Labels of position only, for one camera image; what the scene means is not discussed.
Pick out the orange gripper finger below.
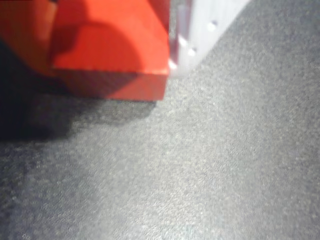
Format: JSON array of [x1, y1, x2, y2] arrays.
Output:
[[0, 0, 58, 76]]

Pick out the red wooden cube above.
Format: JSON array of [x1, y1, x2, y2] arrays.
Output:
[[50, 0, 171, 102]]

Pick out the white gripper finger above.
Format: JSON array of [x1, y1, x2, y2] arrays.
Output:
[[168, 0, 251, 77]]

